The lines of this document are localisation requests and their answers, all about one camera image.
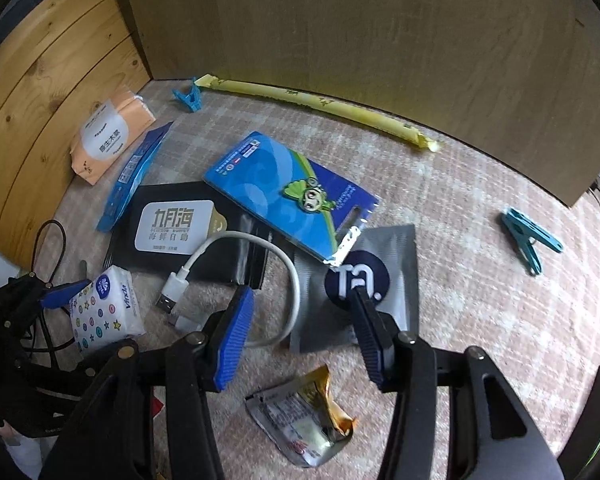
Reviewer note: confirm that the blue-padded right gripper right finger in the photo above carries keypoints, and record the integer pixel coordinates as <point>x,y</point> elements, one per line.
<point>400,362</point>

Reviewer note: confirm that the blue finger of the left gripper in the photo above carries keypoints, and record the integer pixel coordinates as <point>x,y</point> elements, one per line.
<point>59,296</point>

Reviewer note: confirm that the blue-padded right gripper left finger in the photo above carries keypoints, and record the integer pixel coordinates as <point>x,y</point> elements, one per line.
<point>199,363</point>

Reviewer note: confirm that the white patterned tissue pack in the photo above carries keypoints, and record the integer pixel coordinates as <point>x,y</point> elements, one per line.
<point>105,311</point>

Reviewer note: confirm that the black pouch white label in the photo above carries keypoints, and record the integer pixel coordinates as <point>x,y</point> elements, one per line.
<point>165,223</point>

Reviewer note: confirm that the grey foil pouch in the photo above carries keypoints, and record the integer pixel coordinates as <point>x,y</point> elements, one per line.
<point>384,261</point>

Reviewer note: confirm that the silver gold foil sachet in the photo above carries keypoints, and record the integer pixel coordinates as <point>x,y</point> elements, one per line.
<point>302,419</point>

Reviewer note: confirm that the blue flat sachet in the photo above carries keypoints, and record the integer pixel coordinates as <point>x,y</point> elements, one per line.
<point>130,177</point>

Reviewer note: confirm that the orange tissue pack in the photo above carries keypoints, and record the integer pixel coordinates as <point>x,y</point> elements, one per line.
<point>107,133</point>

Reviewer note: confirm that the blue card with mascot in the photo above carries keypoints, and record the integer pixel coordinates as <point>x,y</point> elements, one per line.
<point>314,208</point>

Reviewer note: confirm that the teal clothes peg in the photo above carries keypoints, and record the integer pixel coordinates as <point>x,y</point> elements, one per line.
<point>526,233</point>

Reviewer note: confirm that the small blue clip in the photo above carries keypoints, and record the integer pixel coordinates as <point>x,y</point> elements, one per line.
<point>191,100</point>

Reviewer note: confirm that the pine wood plank board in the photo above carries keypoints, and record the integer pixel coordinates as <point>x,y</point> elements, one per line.
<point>64,59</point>

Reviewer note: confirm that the long yellow stick packet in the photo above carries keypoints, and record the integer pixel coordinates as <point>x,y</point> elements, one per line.
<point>324,104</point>

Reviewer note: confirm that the light wooden board panel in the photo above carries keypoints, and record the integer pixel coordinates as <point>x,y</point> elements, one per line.
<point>517,79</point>

